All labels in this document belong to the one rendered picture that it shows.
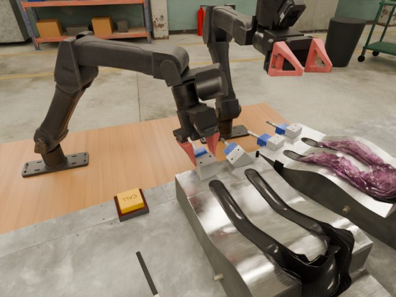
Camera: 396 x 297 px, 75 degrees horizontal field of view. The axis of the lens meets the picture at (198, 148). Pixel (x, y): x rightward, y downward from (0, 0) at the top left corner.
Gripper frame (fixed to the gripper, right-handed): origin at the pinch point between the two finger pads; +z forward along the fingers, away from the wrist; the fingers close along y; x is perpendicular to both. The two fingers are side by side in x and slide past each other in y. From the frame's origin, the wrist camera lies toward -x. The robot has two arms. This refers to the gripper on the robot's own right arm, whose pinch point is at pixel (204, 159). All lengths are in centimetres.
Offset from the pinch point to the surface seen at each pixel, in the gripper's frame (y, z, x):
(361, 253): 15.2, 16.5, -30.8
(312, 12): 428, -41, 405
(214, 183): 0.4, 6.7, -1.9
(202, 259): -10.4, 18.3, -11.5
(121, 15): 67, -134, 512
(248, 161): 12.4, 5.9, 0.6
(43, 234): -43.4, 5.8, 7.9
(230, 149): 10.0, 2.7, 5.3
